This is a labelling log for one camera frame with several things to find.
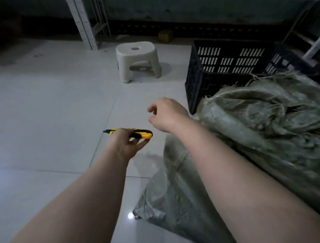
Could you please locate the small brown cardboard box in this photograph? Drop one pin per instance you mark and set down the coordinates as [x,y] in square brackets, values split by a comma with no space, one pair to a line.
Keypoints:
[165,36]

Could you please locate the black plastic crate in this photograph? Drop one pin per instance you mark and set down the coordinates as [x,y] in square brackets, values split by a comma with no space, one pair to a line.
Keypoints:
[225,67]

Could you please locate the white plastic stool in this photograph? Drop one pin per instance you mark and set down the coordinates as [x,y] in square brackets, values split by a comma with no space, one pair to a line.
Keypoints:
[137,58]

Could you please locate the person's right forearm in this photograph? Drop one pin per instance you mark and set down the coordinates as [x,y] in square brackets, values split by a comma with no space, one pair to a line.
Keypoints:
[245,190]

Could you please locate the yellow black utility knife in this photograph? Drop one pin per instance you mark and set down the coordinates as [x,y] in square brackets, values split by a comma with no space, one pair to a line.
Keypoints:
[140,134]

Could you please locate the grey-green woven sack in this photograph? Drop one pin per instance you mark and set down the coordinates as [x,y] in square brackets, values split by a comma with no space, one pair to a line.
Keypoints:
[250,140]

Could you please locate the white metal rack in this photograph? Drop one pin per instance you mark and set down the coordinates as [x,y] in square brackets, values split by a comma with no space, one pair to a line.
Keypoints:
[306,32]

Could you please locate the person's left thumb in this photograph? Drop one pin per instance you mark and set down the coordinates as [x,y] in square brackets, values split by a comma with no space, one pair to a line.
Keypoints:
[142,144]

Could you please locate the white metal shelf frame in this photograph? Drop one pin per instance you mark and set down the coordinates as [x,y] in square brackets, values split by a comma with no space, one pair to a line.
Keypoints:
[86,22]

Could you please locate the person's left forearm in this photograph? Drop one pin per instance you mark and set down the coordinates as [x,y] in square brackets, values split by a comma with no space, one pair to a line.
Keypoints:
[75,197]

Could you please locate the person's right fingers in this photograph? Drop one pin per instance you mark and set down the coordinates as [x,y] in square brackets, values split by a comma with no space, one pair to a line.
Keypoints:
[153,114]

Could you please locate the person's left hand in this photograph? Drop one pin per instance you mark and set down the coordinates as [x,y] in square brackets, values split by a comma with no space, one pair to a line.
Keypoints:
[121,146]

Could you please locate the person's right hand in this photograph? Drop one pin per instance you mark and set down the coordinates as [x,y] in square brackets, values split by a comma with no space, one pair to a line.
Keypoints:
[167,115]

